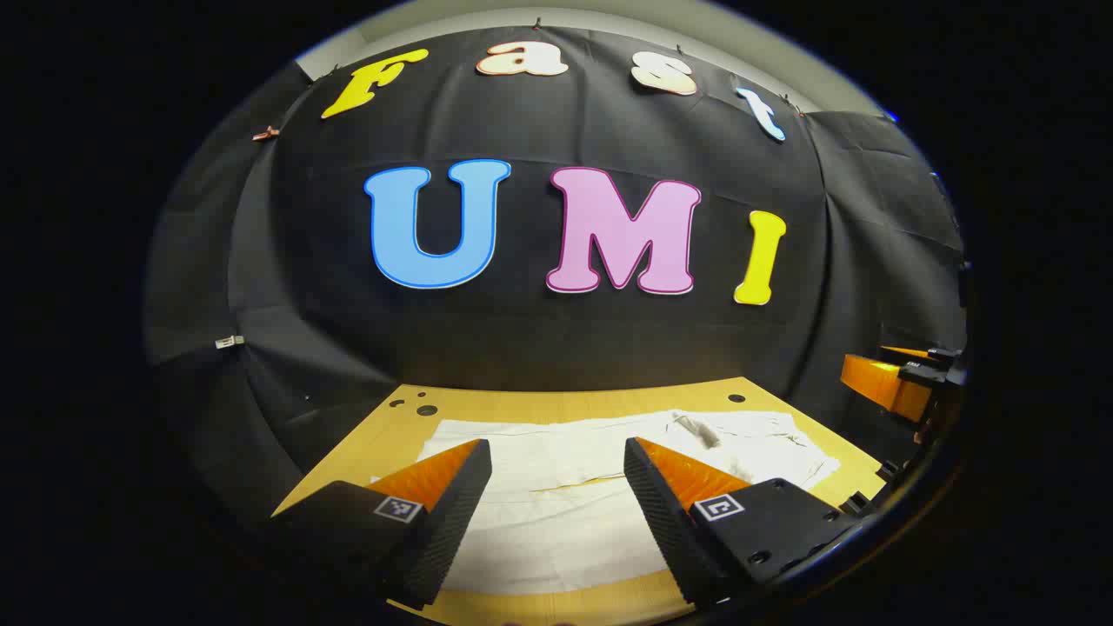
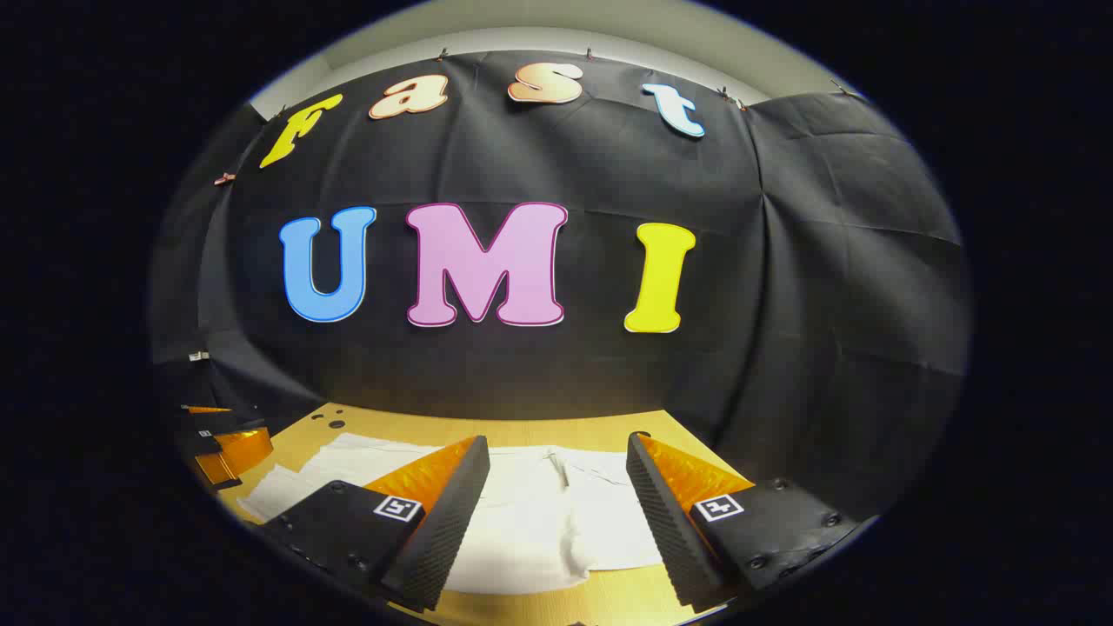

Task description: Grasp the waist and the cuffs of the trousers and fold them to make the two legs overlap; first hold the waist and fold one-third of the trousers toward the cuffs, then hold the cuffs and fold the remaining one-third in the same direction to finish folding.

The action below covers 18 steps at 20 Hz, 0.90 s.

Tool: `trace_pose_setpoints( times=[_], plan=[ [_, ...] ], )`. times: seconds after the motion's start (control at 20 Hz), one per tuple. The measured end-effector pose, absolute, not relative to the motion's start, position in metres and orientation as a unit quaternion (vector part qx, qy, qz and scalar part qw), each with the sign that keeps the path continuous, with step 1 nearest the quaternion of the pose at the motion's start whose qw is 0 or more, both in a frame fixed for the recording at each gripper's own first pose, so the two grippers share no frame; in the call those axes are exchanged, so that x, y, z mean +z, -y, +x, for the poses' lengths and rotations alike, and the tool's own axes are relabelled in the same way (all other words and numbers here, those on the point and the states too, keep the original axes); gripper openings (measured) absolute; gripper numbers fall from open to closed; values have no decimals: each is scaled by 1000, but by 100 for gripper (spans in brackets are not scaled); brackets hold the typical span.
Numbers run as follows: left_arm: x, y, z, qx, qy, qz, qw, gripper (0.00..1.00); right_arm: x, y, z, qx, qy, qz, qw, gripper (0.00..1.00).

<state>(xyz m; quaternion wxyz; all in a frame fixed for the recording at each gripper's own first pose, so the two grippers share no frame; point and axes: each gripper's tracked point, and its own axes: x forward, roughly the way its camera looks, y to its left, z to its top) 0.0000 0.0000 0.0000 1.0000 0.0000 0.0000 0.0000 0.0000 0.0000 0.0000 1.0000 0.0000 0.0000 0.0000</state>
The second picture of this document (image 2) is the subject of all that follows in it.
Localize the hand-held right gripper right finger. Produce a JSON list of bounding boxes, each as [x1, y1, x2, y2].
[[626, 432, 862, 611]]

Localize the black backdrop cloth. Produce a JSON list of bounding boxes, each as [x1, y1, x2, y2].
[[148, 50, 973, 523]]

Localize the white jeans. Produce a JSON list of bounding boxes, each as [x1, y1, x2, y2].
[[237, 432, 666, 596]]

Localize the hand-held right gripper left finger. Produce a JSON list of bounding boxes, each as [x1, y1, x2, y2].
[[261, 435, 492, 614]]

